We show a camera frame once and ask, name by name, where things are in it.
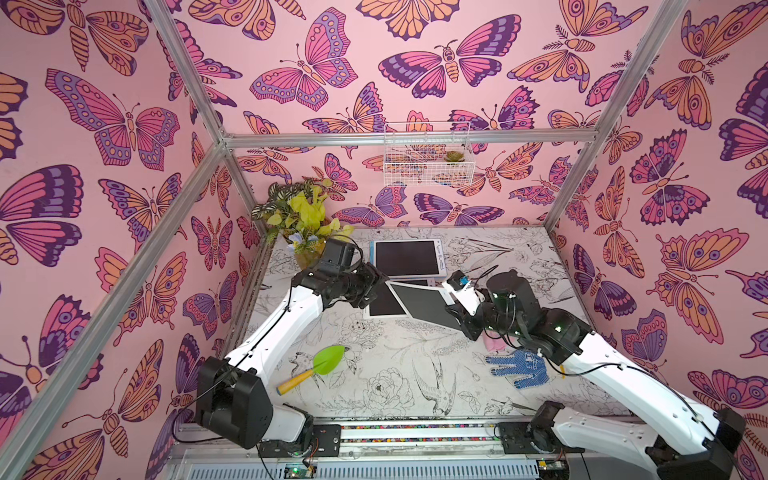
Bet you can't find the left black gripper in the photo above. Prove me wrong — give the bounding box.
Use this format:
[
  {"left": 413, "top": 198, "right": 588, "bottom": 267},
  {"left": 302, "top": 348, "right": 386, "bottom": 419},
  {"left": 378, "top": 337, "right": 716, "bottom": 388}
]
[{"left": 337, "top": 262, "right": 390, "bottom": 308}]

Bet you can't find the pink cloth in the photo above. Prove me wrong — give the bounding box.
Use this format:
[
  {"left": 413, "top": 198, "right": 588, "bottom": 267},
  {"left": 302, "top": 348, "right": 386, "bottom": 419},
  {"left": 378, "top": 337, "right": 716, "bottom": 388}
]
[{"left": 481, "top": 333, "right": 508, "bottom": 353}]

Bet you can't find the white drawing tablet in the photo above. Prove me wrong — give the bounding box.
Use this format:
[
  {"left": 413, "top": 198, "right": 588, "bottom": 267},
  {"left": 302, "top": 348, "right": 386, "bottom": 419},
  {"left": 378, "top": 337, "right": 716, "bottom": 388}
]
[
  {"left": 387, "top": 281, "right": 461, "bottom": 330},
  {"left": 364, "top": 280, "right": 430, "bottom": 319}
]

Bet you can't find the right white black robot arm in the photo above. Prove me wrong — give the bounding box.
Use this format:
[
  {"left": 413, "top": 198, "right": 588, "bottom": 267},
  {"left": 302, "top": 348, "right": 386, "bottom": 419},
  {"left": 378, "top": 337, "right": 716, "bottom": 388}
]
[{"left": 442, "top": 270, "right": 745, "bottom": 479}]

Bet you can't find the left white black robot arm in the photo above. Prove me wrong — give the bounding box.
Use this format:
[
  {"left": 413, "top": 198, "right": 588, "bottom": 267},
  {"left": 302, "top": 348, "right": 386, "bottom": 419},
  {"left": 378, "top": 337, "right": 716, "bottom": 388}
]
[{"left": 194, "top": 235, "right": 386, "bottom": 453}]

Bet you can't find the far blue-edged drawing tablet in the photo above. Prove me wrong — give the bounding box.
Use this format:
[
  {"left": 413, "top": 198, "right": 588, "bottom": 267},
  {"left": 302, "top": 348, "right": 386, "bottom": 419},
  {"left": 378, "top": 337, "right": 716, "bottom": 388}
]
[{"left": 370, "top": 239, "right": 447, "bottom": 278}]

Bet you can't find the potted plant glass vase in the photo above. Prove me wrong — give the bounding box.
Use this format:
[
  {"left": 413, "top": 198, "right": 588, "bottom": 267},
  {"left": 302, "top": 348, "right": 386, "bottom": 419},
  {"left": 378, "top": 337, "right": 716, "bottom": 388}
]
[{"left": 251, "top": 181, "right": 354, "bottom": 270}]

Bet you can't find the small succulent in basket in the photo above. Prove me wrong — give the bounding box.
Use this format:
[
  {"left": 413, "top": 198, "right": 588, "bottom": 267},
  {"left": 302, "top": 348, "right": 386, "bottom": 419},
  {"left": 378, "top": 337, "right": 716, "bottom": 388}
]
[{"left": 444, "top": 150, "right": 465, "bottom": 163}]

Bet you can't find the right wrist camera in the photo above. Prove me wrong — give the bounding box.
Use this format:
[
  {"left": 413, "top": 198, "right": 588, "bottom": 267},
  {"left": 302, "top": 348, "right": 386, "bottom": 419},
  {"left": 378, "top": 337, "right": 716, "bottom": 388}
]
[{"left": 446, "top": 270, "right": 474, "bottom": 295}]

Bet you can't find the green trowel yellow handle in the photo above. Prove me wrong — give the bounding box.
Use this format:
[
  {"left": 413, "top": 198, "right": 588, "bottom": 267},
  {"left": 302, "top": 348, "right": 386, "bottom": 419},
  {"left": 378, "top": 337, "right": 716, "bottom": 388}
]
[{"left": 277, "top": 345, "right": 348, "bottom": 395}]

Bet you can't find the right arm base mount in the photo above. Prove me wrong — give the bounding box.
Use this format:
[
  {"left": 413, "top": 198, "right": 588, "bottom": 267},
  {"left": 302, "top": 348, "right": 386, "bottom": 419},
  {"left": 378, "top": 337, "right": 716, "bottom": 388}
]
[{"left": 495, "top": 401, "right": 584, "bottom": 455}]

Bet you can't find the white wire wall basket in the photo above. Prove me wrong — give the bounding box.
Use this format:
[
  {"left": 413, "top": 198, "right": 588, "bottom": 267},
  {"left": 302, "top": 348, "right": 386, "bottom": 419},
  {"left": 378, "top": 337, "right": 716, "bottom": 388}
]
[{"left": 381, "top": 121, "right": 476, "bottom": 189}]

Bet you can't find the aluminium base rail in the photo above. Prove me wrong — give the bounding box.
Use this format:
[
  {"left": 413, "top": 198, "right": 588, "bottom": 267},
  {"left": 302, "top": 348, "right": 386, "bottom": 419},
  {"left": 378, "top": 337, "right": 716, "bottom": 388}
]
[{"left": 160, "top": 418, "right": 652, "bottom": 479}]

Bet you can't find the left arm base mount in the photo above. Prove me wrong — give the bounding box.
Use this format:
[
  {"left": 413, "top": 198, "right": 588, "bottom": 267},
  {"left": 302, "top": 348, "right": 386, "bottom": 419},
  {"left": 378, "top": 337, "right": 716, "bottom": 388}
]
[{"left": 257, "top": 423, "right": 342, "bottom": 459}]

